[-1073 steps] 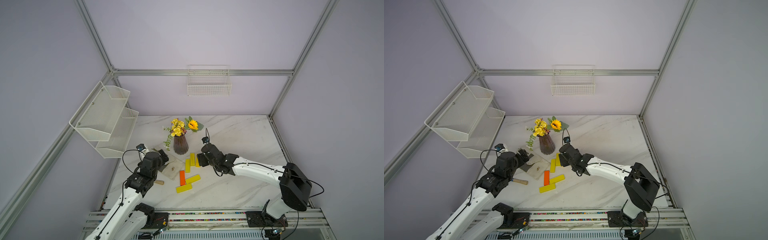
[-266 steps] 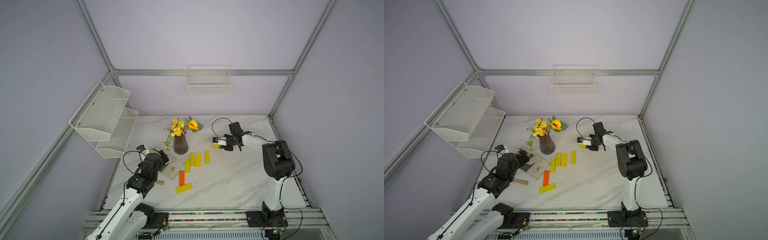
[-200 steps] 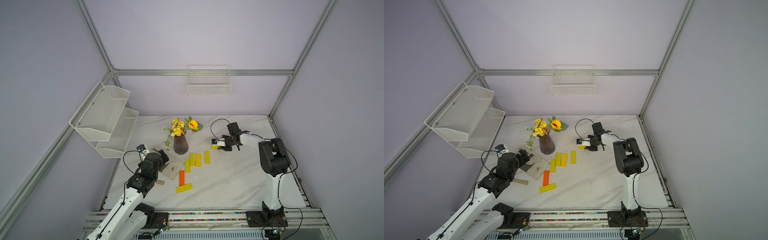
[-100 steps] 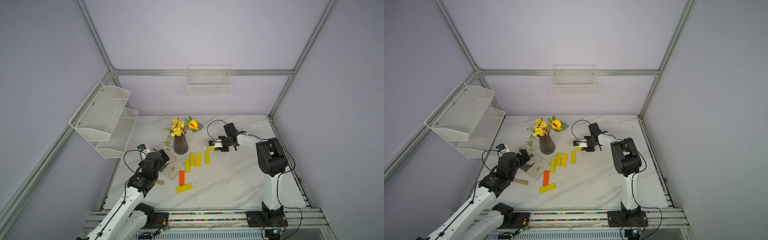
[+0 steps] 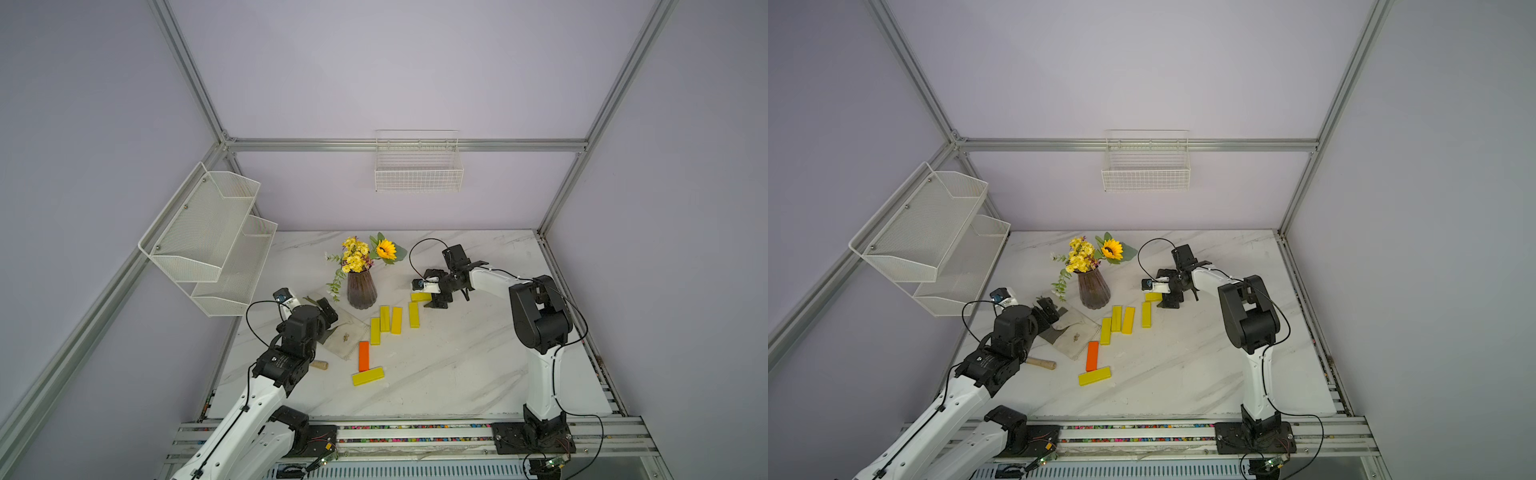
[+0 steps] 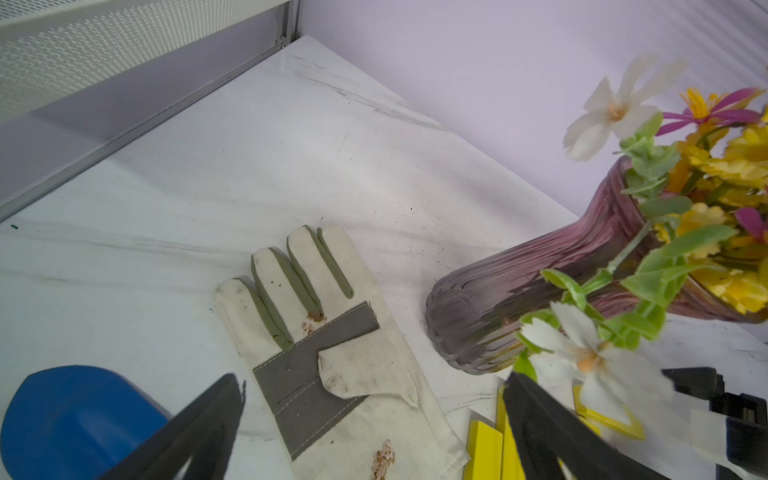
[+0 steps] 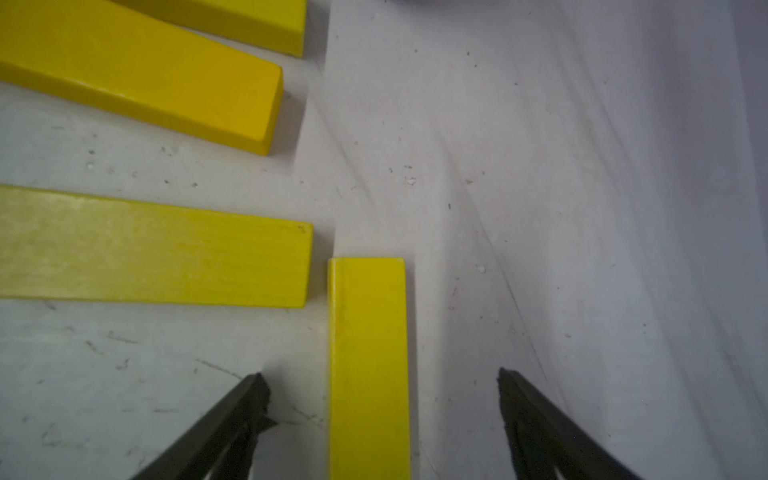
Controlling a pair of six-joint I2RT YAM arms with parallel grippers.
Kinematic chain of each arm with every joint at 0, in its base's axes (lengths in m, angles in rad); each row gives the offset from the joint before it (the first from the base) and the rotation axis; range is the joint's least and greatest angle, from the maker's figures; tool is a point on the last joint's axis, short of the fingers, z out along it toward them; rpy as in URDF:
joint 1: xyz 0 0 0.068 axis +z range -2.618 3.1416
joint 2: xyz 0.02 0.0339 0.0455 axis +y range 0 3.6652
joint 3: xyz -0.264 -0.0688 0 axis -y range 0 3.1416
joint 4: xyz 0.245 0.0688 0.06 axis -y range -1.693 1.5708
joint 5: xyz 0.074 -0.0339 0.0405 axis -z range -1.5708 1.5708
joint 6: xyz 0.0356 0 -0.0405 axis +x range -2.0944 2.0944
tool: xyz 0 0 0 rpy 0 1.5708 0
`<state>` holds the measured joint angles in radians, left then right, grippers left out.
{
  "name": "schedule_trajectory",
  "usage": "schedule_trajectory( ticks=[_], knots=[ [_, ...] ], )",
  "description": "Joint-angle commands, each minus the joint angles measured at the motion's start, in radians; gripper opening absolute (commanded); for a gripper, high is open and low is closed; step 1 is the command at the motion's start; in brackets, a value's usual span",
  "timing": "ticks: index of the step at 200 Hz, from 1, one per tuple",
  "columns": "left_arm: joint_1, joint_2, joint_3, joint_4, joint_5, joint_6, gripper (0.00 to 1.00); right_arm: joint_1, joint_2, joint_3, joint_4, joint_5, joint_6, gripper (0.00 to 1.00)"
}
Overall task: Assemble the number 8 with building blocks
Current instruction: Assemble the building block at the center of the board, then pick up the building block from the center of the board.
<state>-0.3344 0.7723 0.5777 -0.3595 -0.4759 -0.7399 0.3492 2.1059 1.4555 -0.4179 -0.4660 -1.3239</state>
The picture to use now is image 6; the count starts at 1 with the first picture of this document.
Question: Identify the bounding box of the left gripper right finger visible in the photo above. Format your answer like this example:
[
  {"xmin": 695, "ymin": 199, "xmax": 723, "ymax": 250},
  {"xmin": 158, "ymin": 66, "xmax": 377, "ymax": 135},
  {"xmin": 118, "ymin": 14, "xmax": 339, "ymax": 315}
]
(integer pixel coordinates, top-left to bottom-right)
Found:
[{"xmin": 503, "ymin": 372, "xmax": 662, "ymax": 480}]

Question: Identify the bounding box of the purple ribbed glass vase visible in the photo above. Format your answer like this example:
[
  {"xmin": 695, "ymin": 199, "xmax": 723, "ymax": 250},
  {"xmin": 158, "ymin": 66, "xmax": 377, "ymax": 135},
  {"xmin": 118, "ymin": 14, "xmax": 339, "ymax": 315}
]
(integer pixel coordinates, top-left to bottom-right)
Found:
[{"xmin": 426, "ymin": 158, "xmax": 767, "ymax": 375}]

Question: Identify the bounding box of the yellow artificial flower bouquet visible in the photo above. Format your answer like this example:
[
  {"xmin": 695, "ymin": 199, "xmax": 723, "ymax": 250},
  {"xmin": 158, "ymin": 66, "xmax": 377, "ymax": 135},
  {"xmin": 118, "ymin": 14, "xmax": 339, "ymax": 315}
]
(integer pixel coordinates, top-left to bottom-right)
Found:
[{"xmin": 513, "ymin": 54, "xmax": 767, "ymax": 441}]

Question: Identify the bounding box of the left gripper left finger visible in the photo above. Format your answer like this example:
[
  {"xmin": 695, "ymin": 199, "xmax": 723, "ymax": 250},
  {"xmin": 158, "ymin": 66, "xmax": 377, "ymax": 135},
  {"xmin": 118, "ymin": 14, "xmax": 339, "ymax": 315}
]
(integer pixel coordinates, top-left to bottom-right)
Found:
[{"xmin": 102, "ymin": 373, "xmax": 245, "ymax": 479}]

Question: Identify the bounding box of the blue trowel wooden handle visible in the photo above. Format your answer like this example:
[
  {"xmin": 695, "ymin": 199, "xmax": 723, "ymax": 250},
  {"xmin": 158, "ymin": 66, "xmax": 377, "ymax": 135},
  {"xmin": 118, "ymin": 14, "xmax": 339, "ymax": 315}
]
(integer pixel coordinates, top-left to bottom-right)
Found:
[{"xmin": 1, "ymin": 365, "xmax": 168, "ymax": 479}]

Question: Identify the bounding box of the white two-tier mesh shelf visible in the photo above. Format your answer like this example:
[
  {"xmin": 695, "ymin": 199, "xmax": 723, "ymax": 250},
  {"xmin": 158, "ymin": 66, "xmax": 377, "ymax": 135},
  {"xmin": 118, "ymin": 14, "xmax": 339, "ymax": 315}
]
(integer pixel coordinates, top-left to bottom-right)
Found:
[{"xmin": 1, "ymin": 0, "xmax": 279, "ymax": 122}]

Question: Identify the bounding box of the white grey work glove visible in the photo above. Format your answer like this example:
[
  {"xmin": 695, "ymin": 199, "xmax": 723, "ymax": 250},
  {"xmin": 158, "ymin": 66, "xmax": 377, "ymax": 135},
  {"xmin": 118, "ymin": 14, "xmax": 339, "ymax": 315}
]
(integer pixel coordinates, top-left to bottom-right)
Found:
[{"xmin": 213, "ymin": 223, "xmax": 469, "ymax": 479}]

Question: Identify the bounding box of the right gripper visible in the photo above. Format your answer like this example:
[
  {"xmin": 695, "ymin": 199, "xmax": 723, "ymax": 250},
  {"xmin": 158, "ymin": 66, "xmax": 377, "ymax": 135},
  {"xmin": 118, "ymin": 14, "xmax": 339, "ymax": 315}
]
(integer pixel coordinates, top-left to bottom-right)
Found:
[{"xmin": 662, "ymin": 367, "xmax": 767, "ymax": 479}]

